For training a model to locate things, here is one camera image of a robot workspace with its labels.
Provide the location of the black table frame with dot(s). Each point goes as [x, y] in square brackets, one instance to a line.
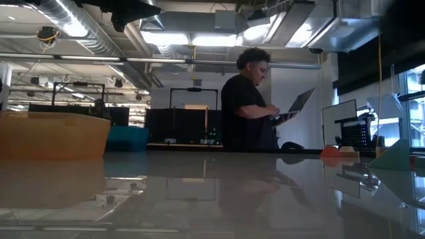
[186, 151]

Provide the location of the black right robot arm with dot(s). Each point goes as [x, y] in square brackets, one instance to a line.
[408, 16]

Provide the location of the dark dome camera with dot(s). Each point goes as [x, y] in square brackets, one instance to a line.
[315, 50]

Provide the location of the black rounded object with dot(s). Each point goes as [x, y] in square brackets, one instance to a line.
[292, 146]

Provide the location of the orange plastic tray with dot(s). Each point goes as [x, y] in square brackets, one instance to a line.
[50, 136]

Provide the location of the grey ceiling unit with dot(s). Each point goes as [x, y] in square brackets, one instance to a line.
[226, 20]

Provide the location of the black perforated cart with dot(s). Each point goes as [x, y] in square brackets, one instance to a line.
[358, 132]

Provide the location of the person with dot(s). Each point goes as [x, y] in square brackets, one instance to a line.
[98, 106]
[242, 109]

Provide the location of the black gantry frame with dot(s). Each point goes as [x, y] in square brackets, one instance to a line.
[194, 89]
[79, 84]

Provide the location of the teal wooden block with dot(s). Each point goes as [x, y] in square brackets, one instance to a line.
[396, 159]

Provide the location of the grey laptop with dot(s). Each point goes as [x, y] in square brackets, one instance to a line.
[300, 103]

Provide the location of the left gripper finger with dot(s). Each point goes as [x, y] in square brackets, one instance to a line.
[146, 10]

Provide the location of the grey wall vent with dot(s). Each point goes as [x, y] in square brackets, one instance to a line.
[197, 82]

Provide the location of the white column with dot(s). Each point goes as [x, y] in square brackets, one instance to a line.
[5, 86]

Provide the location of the round silver air duct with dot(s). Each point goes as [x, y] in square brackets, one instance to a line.
[156, 23]

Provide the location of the long grey ceiling pipe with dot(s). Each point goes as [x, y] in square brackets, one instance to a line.
[199, 61]

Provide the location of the fluorescent ceiling light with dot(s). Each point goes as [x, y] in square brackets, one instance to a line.
[166, 38]
[214, 40]

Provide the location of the whiteboard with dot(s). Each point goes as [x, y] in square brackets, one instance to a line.
[337, 116]

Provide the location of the blue plastic tray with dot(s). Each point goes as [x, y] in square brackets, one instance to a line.
[127, 139]

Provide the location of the red triangular wooden block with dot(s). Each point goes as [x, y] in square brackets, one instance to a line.
[330, 152]

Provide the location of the tan wooden block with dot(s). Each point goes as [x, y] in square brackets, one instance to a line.
[350, 152]

